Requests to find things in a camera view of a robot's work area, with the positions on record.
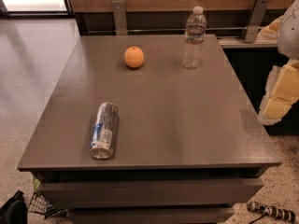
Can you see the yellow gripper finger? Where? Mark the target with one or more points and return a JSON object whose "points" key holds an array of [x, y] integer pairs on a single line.
{"points": [[281, 92], [270, 32]]}

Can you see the silver blue redbull can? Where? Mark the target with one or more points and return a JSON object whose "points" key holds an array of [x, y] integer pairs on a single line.
{"points": [[105, 131]]}

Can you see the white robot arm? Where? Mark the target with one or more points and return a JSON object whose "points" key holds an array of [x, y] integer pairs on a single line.
{"points": [[288, 33]]}

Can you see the clear plastic water bottle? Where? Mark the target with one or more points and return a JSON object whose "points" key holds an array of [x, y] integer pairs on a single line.
{"points": [[194, 37]]}

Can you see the grey drawer cabinet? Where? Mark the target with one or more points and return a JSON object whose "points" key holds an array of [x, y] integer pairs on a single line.
{"points": [[189, 145]]}

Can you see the black white power strip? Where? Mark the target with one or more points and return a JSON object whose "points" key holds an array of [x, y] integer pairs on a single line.
{"points": [[271, 211]]}

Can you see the orange fruit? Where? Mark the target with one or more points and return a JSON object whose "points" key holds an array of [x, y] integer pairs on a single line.
{"points": [[134, 57]]}

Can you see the black bag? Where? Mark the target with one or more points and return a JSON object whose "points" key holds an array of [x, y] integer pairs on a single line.
{"points": [[14, 210]]}

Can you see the right metal wall bracket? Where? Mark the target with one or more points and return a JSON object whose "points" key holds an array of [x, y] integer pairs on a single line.
{"points": [[251, 30]]}

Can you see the metal wall bracket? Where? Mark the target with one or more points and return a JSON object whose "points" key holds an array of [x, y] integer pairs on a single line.
{"points": [[119, 14], [251, 30]]}

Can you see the left metal wall bracket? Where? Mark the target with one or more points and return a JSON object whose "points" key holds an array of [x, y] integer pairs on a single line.
{"points": [[119, 14]]}

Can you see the horizontal metal rail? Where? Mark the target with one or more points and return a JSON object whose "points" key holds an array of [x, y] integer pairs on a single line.
{"points": [[224, 31]]}

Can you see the black wire basket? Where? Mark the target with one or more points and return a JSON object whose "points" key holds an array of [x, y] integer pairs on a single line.
{"points": [[39, 205]]}

